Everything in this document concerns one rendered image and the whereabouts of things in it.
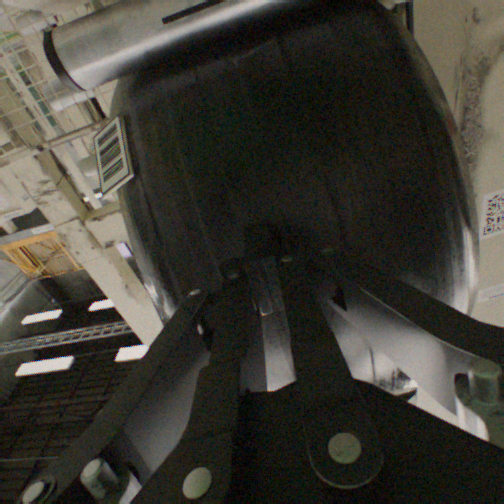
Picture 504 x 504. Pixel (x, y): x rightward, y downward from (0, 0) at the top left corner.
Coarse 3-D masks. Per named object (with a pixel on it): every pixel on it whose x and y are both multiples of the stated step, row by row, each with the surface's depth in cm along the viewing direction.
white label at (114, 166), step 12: (120, 120) 25; (108, 132) 26; (120, 132) 25; (96, 144) 27; (108, 144) 26; (120, 144) 25; (96, 156) 26; (108, 156) 26; (120, 156) 25; (108, 168) 25; (120, 168) 25; (132, 168) 24; (108, 180) 25; (120, 180) 24; (108, 192) 25
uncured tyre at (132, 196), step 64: (192, 64) 25; (256, 64) 23; (320, 64) 22; (384, 64) 22; (128, 128) 25; (192, 128) 23; (256, 128) 22; (320, 128) 22; (384, 128) 21; (448, 128) 23; (128, 192) 25; (192, 192) 22; (256, 192) 22; (320, 192) 22; (384, 192) 21; (448, 192) 22; (192, 256) 23; (384, 256) 22; (448, 256) 23; (384, 384) 30
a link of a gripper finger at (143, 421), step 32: (192, 320) 13; (160, 352) 11; (192, 352) 12; (128, 384) 10; (160, 384) 10; (192, 384) 12; (128, 416) 9; (160, 416) 10; (96, 448) 8; (128, 448) 8; (160, 448) 9; (64, 480) 7
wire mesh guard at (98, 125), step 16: (48, 16) 59; (0, 80) 63; (16, 80) 64; (48, 96) 66; (96, 96) 67; (80, 112) 68; (96, 112) 68; (16, 128) 69; (32, 128) 69; (80, 128) 69; (96, 128) 70; (48, 144) 70; (0, 160) 71; (16, 160) 72
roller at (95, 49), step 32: (128, 0) 22; (160, 0) 21; (192, 0) 21; (224, 0) 21; (256, 0) 22; (288, 0) 22; (320, 0) 23; (64, 32) 22; (96, 32) 22; (128, 32) 22; (160, 32) 22; (192, 32) 23; (224, 32) 23; (64, 64) 23; (96, 64) 23; (128, 64) 24
